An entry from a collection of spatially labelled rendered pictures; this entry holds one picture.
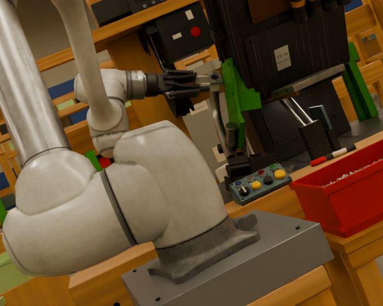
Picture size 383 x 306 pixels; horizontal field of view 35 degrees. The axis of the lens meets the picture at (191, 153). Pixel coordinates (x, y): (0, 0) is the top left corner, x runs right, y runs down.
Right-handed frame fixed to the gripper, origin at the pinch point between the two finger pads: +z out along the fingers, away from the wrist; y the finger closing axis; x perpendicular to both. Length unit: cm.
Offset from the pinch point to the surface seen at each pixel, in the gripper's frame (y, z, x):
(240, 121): -20.1, 5.0, -2.3
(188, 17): 26.9, -2.0, -6.3
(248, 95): -12.1, 9.1, -5.2
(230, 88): -8.4, 4.2, -4.9
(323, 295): -94, -4, -31
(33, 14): 867, -76, 553
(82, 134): 15, -38, 35
